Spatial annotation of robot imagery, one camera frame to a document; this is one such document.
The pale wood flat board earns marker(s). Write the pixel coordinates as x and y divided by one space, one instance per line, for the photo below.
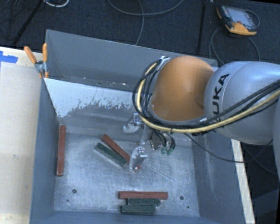
12 130

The grey metal bin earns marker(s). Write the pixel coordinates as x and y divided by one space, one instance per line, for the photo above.
96 175

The red-brown block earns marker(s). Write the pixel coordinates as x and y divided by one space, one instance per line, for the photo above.
61 149
115 145
143 195

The dark green flat block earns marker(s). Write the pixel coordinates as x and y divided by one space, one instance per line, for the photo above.
137 209
143 201
110 154

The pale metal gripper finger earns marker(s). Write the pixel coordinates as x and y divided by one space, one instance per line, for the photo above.
133 159
142 159

